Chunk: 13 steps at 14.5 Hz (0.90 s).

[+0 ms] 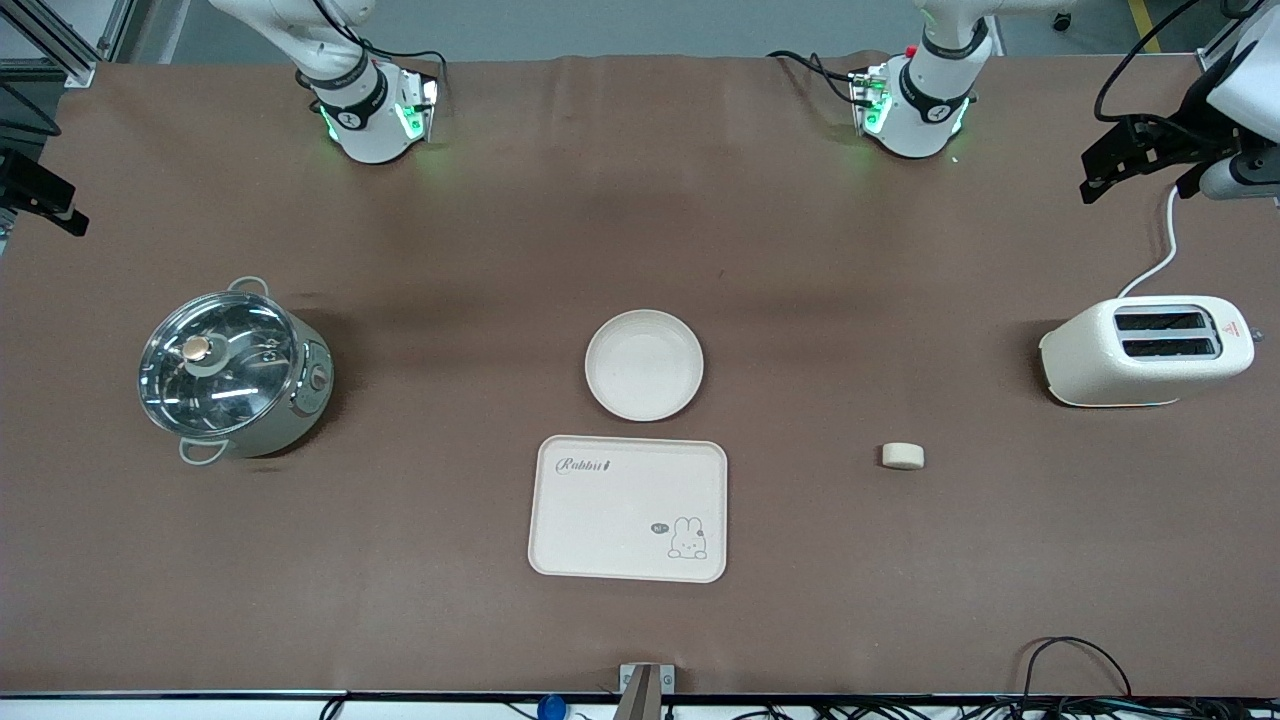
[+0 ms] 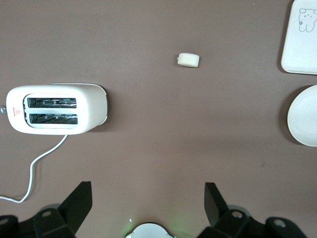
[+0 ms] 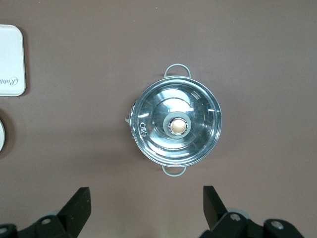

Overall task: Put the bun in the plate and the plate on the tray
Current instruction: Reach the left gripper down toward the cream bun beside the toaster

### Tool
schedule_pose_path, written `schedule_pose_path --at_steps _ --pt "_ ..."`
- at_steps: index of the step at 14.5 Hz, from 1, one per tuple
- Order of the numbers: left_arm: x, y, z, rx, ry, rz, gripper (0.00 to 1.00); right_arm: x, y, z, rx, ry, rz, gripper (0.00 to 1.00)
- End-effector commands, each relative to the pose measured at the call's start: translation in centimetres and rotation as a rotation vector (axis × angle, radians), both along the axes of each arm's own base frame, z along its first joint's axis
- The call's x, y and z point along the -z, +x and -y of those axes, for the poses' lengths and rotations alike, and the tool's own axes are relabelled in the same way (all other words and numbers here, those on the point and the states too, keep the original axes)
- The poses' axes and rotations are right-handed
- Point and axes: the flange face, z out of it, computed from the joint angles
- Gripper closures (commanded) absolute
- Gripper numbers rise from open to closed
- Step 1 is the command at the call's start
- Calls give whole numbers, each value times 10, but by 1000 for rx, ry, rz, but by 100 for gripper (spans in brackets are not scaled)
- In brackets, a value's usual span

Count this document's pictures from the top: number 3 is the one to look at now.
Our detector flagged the silver electric cooking pot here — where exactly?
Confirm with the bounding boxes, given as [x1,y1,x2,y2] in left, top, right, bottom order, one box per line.
[124,63,223,178]

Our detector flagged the brown table cover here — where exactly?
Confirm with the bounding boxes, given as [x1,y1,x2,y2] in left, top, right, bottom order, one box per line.
[0,0,317,238]

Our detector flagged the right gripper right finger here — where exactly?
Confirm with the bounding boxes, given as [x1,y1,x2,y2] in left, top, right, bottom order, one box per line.
[200,185,306,238]

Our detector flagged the white round plate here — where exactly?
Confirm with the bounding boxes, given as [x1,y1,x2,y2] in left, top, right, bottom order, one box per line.
[0,119,5,153]

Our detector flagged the glass pot lid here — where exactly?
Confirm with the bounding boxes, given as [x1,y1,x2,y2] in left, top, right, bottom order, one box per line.
[130,75,223,167]

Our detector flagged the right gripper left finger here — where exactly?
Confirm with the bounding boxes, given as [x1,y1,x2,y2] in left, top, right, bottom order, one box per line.
[0,186,92,238]

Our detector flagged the white rabbit print tray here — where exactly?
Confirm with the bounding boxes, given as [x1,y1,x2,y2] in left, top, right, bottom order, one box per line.
[0,24,26,97]

